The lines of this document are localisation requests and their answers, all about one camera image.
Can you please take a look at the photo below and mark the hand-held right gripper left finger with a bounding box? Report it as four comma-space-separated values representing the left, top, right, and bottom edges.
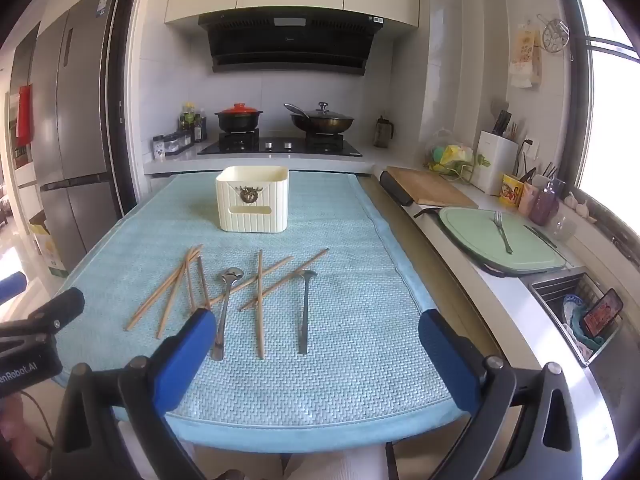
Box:
50, 308, 217, 480

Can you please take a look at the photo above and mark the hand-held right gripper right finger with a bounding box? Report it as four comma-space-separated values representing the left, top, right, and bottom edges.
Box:
420, 309, 588, 480

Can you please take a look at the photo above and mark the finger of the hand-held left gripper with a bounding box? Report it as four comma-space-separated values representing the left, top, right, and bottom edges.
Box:
0, 271, 27, 305
0, 287, 86, 348

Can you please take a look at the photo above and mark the group of wooden chopsticks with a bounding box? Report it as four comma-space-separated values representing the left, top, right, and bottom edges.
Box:
125, 245, 331, 360

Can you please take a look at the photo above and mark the cream ribbed utensil holder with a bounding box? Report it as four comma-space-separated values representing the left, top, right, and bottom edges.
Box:
215, 165, 291, 233

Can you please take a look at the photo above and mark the person's left forearm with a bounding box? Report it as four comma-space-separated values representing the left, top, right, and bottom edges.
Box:
0, 392, 38, 480

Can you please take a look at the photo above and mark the yellow and white carton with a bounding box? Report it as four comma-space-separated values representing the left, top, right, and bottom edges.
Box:
29, 217, 71, 277

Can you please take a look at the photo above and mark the metal spoon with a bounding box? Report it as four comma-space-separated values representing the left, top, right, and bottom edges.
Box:
210, 267, 245, 361
297, 269, 318, 356

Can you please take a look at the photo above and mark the teal woven mat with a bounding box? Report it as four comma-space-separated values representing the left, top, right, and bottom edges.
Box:
52, 170, 458, 448

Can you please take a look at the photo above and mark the green cutting board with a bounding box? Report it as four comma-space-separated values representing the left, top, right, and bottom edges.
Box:
439, 206, 568, 271

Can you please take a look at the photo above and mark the steel sink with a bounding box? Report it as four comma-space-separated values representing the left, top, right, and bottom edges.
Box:
530, 266, 631, 367

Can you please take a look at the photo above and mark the blue and white bowl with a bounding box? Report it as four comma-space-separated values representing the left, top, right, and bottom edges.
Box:
562, 294, 586, 328

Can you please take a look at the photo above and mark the metal fork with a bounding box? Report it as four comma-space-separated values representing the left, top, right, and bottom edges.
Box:
492, 211, 514, 255

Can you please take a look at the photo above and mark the person's light clothing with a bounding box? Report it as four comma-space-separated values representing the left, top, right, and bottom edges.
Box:
190, 440, 391, 480

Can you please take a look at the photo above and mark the thin black knife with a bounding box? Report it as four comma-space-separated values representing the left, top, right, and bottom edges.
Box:
524, 224, 558, 249

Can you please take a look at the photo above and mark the smartphone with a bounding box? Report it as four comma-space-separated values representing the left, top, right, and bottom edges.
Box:
582, 288, 624, 338

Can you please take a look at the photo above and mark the red hanging item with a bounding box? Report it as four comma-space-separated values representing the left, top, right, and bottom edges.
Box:
16, 85, 33, 147

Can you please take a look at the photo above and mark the clear drinking glass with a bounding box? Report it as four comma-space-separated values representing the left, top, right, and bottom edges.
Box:
547, 215, 578, 243

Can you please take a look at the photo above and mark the wooden cutting board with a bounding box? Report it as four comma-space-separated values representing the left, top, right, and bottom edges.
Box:
386, 166, 480, 208

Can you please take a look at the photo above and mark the pink cup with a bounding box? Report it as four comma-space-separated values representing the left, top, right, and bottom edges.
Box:
517, 180, 538, 217

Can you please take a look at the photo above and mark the black tray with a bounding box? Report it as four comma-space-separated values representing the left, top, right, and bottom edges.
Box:
379, 171, 416, 206

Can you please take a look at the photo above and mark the yellow printed cup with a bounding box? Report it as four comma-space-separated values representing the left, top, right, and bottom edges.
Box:
500, 173, 525, 206

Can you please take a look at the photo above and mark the grey steel refrigerator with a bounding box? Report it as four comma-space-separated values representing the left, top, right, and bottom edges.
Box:
30, 0, 126, 271

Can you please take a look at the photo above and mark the white knife block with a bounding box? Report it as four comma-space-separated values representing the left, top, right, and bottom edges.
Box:
472, 131, 518, 196

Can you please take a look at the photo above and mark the clear plastic bag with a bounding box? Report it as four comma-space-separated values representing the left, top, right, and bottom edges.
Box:
425, 129, 493, 183

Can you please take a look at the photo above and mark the black gas stove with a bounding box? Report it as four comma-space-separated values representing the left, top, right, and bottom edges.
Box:
196, 127, 363, 157

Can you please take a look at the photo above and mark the yellow-capped oil bottle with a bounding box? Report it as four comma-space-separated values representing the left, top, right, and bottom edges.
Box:
179, 102, 197, 143

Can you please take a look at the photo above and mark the dark glass pitcher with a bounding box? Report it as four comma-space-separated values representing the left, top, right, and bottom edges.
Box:
374, 116, 395, 149

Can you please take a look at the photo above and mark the black pot with red lid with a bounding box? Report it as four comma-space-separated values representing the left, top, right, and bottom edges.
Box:
215, 103, 263, 134

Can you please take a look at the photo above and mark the black wok with glass lid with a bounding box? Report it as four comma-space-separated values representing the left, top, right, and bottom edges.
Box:
284, 102, 356, 136

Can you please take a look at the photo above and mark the window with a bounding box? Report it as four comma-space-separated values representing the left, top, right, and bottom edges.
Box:
565, 0, 640, 221

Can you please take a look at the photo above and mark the yellow printed hanging bag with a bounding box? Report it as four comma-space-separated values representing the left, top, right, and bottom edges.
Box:
509, 22, 543, 88

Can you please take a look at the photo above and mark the black range hood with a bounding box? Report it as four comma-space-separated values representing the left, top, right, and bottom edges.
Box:
198, 10, 386, 77

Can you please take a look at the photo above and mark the round metal steam rack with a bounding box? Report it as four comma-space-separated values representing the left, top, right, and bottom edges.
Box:
537, 14, 571, 53

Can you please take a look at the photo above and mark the black cable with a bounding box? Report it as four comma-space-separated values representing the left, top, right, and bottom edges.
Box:
17, 390, 56, 456

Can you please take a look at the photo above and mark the black door frame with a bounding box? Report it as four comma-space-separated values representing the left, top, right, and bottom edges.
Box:
102, 0, 146, 216

